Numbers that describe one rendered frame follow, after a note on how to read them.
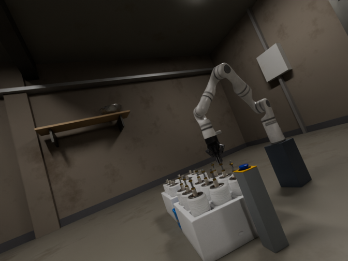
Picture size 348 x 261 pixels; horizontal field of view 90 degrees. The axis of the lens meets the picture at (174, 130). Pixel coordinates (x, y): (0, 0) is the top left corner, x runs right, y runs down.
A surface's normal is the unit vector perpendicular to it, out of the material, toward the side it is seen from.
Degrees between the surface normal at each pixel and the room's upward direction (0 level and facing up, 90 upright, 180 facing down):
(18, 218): 90
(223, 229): 90
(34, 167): 90
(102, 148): 90
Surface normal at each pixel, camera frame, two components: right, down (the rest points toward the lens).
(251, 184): 0.20, -0.21
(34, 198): 0.40, -0.27
